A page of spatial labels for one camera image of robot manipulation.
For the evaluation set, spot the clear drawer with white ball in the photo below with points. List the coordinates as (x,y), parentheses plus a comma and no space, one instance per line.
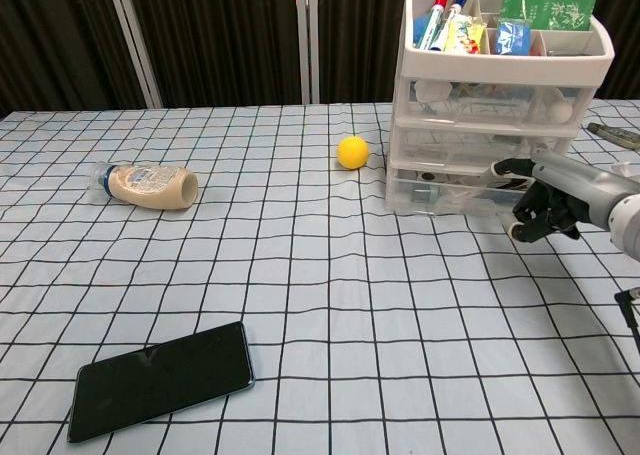
(500,102)

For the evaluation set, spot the yellow snack packet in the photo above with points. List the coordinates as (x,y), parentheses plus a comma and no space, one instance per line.
(465,35)

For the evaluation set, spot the blue sponge block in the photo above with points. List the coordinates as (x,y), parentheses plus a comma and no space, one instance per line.
(420,29)

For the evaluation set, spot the blue plastic packet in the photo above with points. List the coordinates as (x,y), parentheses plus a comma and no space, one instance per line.
(514,37)

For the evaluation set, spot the yellow ball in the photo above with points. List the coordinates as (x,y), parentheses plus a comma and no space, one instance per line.
(353,152)

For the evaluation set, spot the mayonnaise squeeze bottle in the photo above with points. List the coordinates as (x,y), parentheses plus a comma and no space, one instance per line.
(150,186)

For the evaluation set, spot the round black white disc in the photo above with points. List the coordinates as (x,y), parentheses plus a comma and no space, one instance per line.
(426,176)

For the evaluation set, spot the blue cap marker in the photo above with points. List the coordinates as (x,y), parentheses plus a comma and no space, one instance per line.
(447,25)

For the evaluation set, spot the white crumpled tissue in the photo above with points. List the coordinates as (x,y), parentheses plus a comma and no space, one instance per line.
(432,91)

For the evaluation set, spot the clear bottom drawer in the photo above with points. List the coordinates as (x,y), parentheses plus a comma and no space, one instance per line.
(450,195)

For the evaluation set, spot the blue checkered tablecloth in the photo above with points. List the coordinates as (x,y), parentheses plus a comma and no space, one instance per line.
(320,275)

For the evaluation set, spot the small white ball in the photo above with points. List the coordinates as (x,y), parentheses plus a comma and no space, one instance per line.
(559,112)

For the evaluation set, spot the red cap marker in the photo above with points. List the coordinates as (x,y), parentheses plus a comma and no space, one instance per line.
(434,17)

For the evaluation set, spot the green tea packet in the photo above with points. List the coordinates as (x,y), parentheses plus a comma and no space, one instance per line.
(550,0)

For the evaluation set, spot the white plastic clip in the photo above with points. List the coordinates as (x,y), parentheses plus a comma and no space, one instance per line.
(625,168)

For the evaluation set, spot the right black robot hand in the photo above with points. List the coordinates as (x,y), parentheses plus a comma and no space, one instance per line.
(555,205)

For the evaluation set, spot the white plastic drawer organizer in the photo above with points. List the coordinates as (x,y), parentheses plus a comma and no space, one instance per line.
(500,65)

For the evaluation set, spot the black folding screen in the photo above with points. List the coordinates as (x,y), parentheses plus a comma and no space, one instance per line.
(225,35)

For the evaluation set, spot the black smartphone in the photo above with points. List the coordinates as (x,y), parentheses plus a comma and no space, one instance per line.
(160,380)

